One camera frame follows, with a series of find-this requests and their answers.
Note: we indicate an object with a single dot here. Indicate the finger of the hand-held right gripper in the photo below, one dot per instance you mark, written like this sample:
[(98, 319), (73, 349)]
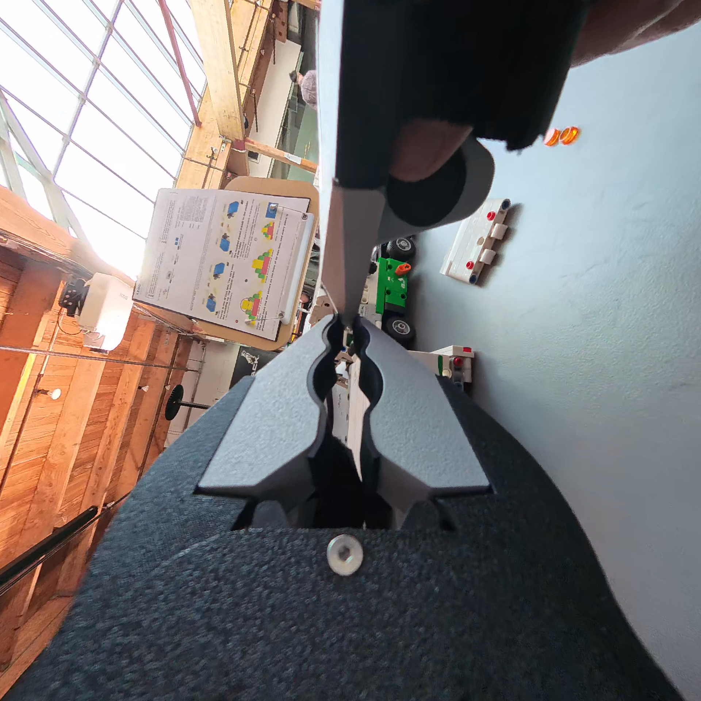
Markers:
[(350, 241)]

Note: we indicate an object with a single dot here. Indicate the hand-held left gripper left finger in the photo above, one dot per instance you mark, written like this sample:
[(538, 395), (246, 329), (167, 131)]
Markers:
[(263, 427)]

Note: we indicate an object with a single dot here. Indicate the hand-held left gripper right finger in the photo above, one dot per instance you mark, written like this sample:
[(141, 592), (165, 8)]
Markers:
[(421, 427)]

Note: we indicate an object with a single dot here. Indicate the white lego panel with pins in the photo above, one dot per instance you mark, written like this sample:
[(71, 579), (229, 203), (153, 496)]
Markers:
[(471, 246)]

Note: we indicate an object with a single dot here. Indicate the person's right forearm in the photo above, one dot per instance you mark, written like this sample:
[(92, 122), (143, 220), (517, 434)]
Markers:
[(630, 27)]

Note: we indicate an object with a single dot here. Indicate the person's right hand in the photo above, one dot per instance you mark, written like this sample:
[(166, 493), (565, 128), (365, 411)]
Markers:
[(427, 150)]

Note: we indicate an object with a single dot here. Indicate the black round disc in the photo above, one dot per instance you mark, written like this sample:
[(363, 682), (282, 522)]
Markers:
[(174, 402)]

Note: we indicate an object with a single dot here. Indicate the wooden clipboard with instruction sheet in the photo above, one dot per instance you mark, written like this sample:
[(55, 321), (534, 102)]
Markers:
[(219, 257)]

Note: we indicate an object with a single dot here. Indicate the white mounted device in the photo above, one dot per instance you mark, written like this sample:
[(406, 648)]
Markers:
[(107, 309)]

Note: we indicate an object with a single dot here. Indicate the white light bulb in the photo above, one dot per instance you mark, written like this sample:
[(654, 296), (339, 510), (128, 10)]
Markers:
[(52, 393)]

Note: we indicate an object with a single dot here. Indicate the black pole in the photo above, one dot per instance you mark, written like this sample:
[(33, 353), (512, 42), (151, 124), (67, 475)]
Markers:
[(49, 547)]

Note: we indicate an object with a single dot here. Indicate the skylight window row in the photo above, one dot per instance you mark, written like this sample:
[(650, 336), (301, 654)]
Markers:
[(109, 109)]

